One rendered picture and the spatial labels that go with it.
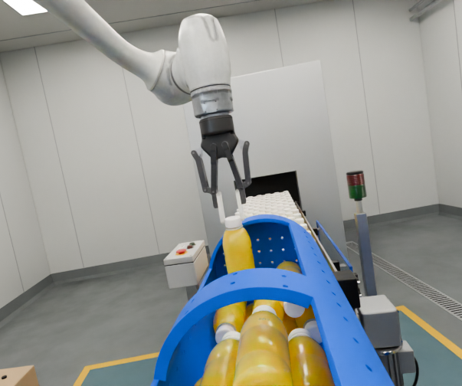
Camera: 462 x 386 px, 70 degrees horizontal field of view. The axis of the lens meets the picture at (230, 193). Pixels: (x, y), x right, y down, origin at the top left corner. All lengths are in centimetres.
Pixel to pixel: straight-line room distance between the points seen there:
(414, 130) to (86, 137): 490
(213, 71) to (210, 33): 8
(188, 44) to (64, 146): 475
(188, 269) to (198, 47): 68
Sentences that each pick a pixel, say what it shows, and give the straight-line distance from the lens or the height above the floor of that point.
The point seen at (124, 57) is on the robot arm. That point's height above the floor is 165.
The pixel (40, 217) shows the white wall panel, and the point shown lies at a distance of 564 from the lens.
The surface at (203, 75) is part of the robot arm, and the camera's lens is 72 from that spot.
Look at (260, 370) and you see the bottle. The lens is 39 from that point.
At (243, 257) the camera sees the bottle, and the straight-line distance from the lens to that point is 75.
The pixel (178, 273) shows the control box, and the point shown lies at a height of 105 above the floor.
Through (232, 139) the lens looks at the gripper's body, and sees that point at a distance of 73.
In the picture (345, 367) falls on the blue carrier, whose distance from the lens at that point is 31.
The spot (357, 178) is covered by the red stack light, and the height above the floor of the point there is 123.
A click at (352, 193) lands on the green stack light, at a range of 132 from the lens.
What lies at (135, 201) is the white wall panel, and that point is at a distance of 513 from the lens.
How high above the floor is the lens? 139
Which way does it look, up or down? 6 degrees down
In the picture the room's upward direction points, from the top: 10 degrees counter-clockwise
